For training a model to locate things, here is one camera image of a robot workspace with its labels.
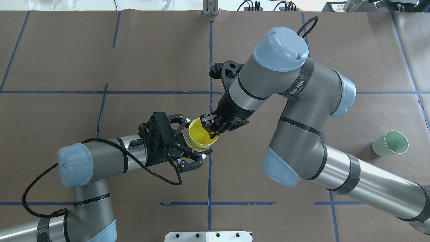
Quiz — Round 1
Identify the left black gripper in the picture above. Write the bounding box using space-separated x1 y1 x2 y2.
143 114 213 173

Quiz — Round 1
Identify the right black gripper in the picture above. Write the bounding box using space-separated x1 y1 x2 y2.
200 94 252 139

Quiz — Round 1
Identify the yellow plastic cup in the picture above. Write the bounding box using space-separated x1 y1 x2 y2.
187 118 218 152

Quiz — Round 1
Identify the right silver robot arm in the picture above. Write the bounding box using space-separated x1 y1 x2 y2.
200 27 429 235

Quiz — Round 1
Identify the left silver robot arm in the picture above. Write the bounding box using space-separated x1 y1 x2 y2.
1 112 217 242

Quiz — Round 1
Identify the small metal cup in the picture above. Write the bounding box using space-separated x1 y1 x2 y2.
343 0 363 12

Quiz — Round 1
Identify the green plastic cup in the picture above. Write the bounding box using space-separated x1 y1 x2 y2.
372 130 409 156

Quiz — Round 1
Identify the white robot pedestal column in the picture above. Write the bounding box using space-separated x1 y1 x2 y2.
164 231 253 242

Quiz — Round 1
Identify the aluminium frame post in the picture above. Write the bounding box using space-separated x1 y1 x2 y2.
202 0 219 16

